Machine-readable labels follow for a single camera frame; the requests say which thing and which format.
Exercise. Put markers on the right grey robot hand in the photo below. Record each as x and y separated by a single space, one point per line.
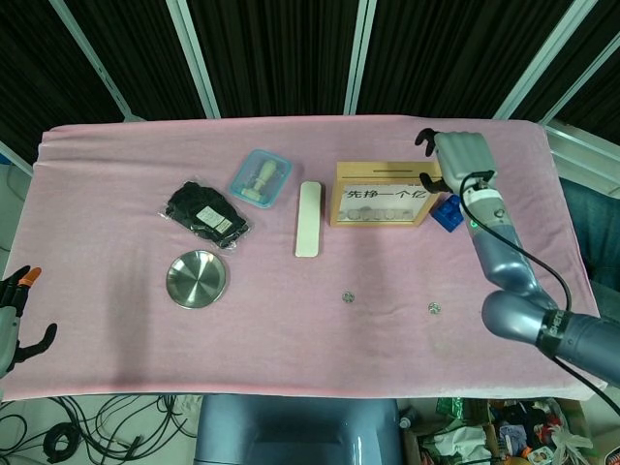
462 155

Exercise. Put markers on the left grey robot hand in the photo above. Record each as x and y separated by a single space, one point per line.
7 334

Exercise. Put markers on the silver coin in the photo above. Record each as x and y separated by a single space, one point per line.
433 307
348 297

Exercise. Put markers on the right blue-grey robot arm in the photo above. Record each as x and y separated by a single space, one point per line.
504 261

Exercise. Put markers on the blue toy building brick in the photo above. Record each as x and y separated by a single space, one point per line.
448 215

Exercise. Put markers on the blue denim fabric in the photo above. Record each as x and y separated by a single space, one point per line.
596 232

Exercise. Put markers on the white pink pencil case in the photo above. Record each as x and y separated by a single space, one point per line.
308 220

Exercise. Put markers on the round steel plate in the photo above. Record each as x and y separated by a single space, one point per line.
197 279

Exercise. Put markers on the wooden stamp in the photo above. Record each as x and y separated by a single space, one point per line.
261 176

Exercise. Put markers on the black pleated curtain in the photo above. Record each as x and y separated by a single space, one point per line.
290 48

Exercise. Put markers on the clear container teal lid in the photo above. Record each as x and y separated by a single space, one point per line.
242 186

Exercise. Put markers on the black items plastic bag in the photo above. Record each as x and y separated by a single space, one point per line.
203 213

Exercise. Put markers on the pink tablecloth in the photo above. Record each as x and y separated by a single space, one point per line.
290 349

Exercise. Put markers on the cardboard box of clutter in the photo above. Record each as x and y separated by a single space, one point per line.
494 431

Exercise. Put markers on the blue-grey robot torso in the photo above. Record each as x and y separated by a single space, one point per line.
290 431

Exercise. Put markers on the wooden money box frame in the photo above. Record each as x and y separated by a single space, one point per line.
358 172

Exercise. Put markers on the white frame rail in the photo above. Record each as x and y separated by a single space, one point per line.
586 145

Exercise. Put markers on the white frame post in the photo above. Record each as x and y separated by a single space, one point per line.
194 58
97 63
542 53
359 53

